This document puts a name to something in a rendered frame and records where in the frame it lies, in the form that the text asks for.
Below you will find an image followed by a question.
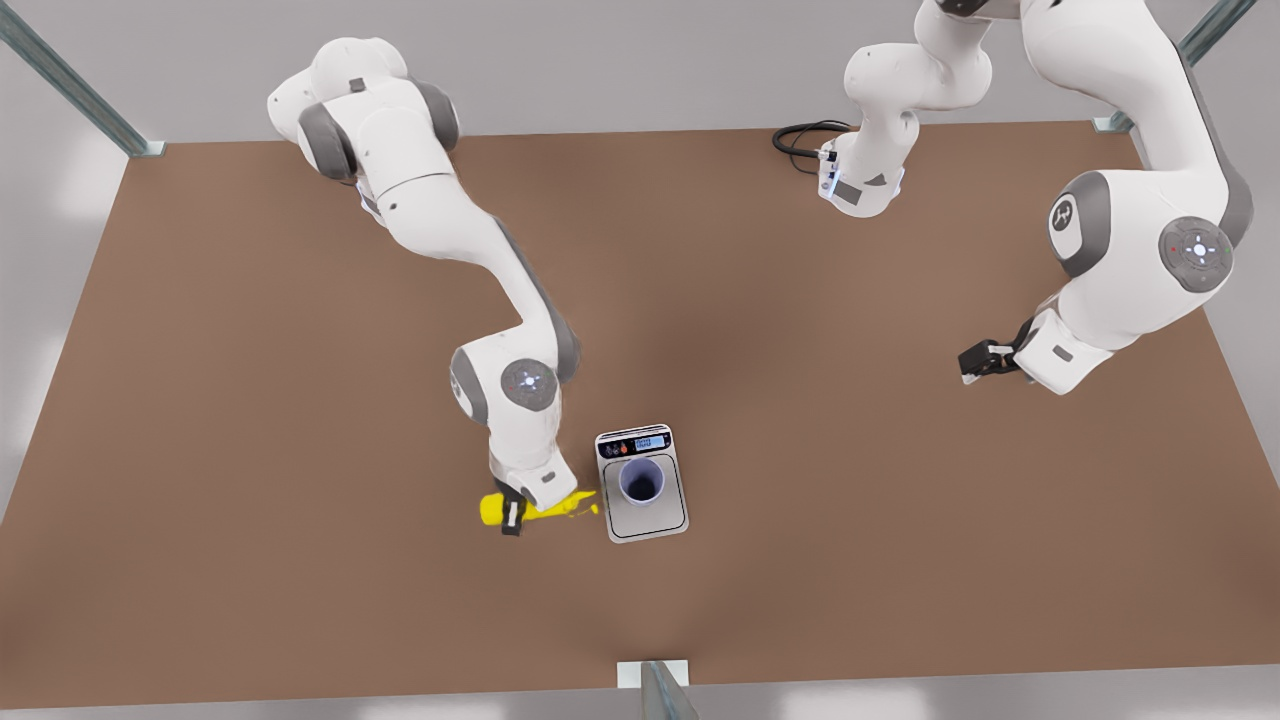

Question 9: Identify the yellow sauce bottle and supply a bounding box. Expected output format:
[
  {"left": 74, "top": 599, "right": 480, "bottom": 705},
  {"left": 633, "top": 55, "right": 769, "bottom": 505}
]
[{"left": 479, "top": 489, "right": 601, "bottom": 527}]

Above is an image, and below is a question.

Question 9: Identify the blue cup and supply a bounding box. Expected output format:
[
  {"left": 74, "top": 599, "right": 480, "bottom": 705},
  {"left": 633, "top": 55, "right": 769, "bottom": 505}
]
[{"left": 619, "top": 458, "right": 665, "bottom": 507}]

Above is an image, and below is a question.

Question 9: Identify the silver kitchen scale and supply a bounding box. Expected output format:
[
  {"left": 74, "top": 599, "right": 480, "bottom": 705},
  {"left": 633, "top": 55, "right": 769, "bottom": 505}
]
[{"left": 595, "top": 424, "right": 690, "bottom": 544}]

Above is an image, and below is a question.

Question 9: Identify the silver frame post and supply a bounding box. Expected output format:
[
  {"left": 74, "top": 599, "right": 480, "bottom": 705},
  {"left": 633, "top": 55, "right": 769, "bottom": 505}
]
[
  {"left": 617, "top": 660, "right": 701, "bottom": 720},
  {"left": 1093, "top": 0, "right": 1259, "bottom": 134},
  {"left": 0, "top": 0, "right": 166, "bottom": 159}
]

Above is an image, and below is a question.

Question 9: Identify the black cable loop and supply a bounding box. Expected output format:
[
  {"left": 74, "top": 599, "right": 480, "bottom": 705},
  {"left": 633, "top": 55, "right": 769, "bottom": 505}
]
[{"left": 772, "top": 120, "right": 854, "bottom": 177}]

